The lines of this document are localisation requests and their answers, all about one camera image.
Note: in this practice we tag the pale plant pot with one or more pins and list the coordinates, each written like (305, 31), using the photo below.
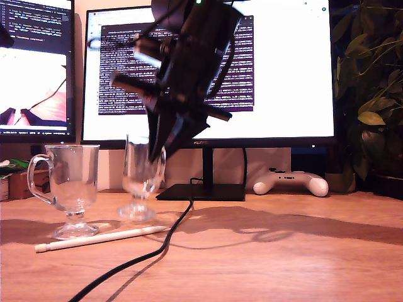
(335, 183)

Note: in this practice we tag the small white box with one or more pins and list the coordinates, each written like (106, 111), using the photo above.
(4, 188)

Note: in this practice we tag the green leafy plant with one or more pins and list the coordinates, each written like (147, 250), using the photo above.
(371, 104)

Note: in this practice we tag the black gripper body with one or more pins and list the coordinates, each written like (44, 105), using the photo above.
(189, 85)

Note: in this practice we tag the brown cardboard box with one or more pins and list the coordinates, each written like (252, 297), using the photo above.
(22, 185)

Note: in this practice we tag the white pen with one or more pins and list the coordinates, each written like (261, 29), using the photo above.
(100, 238)

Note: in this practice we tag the large black Huawei monitor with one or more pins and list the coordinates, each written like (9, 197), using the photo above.
(283, 78)

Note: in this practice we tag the white game controller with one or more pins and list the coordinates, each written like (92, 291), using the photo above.
(315, 185)

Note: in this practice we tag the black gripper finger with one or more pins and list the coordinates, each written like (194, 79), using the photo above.
(155, 132)
(184, 132)

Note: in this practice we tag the black planter box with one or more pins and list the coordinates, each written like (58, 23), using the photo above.
(387, 187)

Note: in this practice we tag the green packet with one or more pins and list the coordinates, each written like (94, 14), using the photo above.
(14, 165)

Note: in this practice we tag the black code monitor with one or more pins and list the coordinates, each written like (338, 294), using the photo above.
(37, 31)

